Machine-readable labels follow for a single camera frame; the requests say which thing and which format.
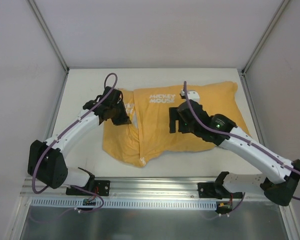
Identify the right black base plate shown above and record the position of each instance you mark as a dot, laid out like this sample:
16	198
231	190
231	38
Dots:
208	190

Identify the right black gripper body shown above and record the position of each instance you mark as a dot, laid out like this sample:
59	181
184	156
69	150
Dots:
175	120

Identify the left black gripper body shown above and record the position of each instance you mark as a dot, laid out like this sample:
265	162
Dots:
120	110

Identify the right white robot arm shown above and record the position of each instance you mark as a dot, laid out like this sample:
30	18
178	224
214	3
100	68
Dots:
278	177

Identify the left aluminium frame post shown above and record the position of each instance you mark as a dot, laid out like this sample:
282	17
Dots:
43	25

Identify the aluminium frame post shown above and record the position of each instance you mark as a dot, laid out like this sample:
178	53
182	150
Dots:
265	35
43	25

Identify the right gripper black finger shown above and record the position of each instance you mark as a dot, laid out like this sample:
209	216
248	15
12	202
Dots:
173	113
176	126

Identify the right aluminium frame post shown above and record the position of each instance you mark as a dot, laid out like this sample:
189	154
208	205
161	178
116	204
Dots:
265	35

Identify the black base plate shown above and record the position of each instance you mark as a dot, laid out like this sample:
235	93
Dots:
100	187
208	190

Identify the white slotted cable duct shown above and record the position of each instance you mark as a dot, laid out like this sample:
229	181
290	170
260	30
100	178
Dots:
125	203

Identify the yellow Mickey Mouse pillowcase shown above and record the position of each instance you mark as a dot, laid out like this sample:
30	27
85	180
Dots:
152	131

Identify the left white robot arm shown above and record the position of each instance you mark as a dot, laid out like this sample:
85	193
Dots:
46	161

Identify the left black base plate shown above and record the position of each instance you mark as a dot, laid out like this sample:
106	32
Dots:
100	187

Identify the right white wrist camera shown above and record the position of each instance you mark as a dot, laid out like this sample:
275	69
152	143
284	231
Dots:
191	94

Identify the aluminium mounting rail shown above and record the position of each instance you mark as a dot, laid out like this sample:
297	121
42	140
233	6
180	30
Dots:
157	188

